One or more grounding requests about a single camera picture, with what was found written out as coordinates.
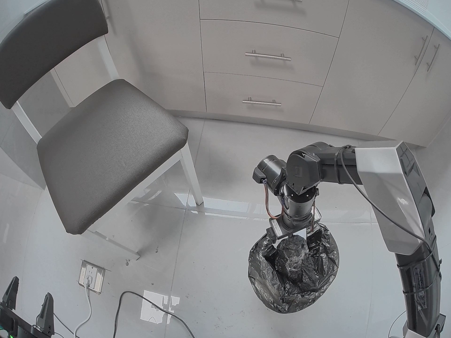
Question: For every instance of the grey padded white-framed chair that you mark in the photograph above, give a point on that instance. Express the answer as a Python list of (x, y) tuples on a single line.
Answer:
[(105, 136)]

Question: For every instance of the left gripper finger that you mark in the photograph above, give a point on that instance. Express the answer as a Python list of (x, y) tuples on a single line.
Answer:
[(47, 315), (11, 294)]

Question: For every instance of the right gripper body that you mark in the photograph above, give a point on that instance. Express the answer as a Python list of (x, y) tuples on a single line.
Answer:
[(299, 210)]

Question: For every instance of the black plastic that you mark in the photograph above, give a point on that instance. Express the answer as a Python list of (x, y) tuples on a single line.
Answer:
[(292, 262)]

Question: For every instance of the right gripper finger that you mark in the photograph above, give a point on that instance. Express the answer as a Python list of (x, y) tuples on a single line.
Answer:
[(313, 239), (272, 246)]

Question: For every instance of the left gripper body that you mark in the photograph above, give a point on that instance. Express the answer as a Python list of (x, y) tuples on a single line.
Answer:
[(17, 327)]

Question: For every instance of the black plastic bag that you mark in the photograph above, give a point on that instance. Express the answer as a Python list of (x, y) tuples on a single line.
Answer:
[(274, 294)]

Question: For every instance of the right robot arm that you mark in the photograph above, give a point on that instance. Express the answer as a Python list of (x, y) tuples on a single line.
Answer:
[(387, 188)]

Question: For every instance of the beige cabinet with drawers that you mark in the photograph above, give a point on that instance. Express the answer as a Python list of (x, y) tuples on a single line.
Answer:
[(370, 65)]

